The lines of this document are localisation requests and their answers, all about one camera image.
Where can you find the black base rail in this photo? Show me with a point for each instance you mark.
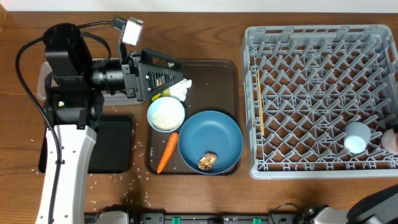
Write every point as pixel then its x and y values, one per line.
pixel 159 217

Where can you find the wooden chopstick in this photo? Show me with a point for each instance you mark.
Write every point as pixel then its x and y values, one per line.
pixel 262 127
pixel 258 84

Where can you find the pink cup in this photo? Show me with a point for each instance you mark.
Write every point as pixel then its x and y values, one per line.
pixel 389 141

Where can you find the orange carrot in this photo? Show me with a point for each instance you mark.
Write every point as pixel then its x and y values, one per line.
pixel 169 149

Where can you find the black waste bin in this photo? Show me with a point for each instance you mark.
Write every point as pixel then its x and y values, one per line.
pixel 112 151

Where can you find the light blue cup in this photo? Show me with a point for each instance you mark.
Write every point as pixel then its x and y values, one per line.
pixel 357 137

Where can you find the grey dishwasher rack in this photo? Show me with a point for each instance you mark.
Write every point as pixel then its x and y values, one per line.
pixel 315 80

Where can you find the dark blue plate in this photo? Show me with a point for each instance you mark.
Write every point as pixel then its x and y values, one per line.
pixel 211 132

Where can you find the clear plastic bin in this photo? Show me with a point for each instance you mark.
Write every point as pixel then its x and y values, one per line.
pixel 119 99

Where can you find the wooden chopstick right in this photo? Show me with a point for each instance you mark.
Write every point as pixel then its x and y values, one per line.
pixel 262 127

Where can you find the wooden chopstick left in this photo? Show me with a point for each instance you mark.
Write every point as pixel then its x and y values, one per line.
pixel 258 84

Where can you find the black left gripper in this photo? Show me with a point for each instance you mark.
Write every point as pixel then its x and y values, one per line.
pixel 136 82

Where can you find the crumpled white tissue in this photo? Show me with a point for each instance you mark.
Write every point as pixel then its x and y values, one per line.
pixel 179 90

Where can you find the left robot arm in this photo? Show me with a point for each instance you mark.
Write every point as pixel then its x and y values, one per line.
pixel 74 103

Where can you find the yellow snack wrapper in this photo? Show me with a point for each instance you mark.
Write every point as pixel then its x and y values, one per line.
pixel 161 95

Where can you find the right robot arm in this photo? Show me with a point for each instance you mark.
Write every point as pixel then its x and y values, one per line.
pixel 377 208

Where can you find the light blue rice bowl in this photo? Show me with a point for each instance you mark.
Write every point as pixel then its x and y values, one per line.
pixel 166 114

